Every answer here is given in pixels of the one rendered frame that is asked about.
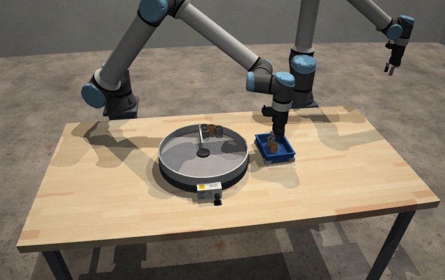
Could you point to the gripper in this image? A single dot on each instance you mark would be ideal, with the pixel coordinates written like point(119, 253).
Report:
point(397, 56)
point(280, 123)

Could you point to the bronze bushing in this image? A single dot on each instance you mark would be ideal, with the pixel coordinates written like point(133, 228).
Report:
point(212, 130)
point(269, 141)
point(273, 148)

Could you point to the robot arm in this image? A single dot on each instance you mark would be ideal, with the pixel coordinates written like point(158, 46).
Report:
point(121, 58)
point(304, 31)

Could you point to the blue crate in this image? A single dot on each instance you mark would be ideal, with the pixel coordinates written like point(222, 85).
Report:
point(284, 149)

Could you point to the grey corner guide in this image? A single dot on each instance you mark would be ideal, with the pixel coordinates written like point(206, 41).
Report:
point(269, 161)
point(293, 158)

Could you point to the grey turntable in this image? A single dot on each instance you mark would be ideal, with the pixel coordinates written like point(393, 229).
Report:
point(185, 173)

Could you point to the wooden table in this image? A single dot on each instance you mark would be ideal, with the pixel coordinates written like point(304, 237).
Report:
point(245, 194)

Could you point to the white control box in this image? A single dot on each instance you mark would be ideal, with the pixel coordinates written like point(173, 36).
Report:
point(207, 191)

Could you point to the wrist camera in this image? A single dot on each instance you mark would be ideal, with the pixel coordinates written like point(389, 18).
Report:
point(266, 111)
point(388, 46)

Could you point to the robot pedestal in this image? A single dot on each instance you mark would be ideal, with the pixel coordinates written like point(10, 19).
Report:
point(308, 105)
point(121, 114)

